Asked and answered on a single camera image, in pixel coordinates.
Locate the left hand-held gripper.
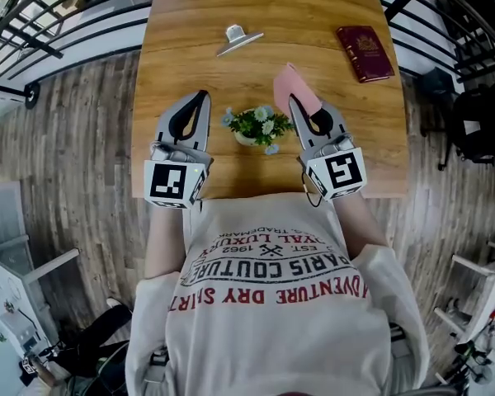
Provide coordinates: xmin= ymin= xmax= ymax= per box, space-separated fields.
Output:
xmin=143 ymin=89 xmax=214 ymax=210

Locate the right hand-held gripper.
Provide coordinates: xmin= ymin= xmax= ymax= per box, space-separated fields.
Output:
xmin=287 ymin=92 xmax=368 ymax=202

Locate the pink cloth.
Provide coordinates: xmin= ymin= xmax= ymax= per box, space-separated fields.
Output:
xmin=272 ymin=62 xmax=323 ymax=117

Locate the potted plant with pale flowers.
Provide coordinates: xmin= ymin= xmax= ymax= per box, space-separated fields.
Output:
xmin=221 ymin=105 xmax=295 ymax=156

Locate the person's left forearm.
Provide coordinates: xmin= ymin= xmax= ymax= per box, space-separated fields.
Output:
xmin=144 ymin=206 xmax=191 ymax=280

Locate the person's right forearm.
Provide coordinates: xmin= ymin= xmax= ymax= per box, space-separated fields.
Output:
xmin=333 ymin=194 xmax=389 ymax=259

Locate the dark red book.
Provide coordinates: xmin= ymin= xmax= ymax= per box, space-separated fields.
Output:
xmin=336 ymin=25 xmax=396 ymax=84

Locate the silver metal clip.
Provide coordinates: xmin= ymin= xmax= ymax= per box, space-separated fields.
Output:
xmin=215 ymin=23 xmax=265 ymax=58

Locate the black round caster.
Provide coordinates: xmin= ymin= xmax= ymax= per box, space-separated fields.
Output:
xmin=23 ymin=81 xmax=41 ymax=110

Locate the black office chair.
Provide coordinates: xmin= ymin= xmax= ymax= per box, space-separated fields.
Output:
xmin=436 ymin=78 xmax=495 ymax=172

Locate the glass partition panel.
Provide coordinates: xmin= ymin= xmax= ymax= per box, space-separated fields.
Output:
xmin=0 ymin=181 xmax=30 ymax=251

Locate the person in white t-shirt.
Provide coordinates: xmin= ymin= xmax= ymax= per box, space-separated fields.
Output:
xmin=125 ymin=191 xmax=430 ymax=396

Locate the white desk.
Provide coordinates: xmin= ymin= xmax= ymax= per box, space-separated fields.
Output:
xmin=0 ymin=249 xmax=54 ymax=396

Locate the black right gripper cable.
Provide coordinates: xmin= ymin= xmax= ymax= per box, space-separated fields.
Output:
xmin=300 ymin=171 xmax=323 ymax=209

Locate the white table frame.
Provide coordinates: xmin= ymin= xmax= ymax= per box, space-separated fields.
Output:
xmin=432 ymin=253 xmax=495 ymax=342

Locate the grey harness strap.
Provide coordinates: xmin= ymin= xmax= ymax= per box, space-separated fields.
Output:
xmin=146 ymin=346 xmax=170 ymax=383
xmin=389 ymin=323 xmax=412 ymax=358

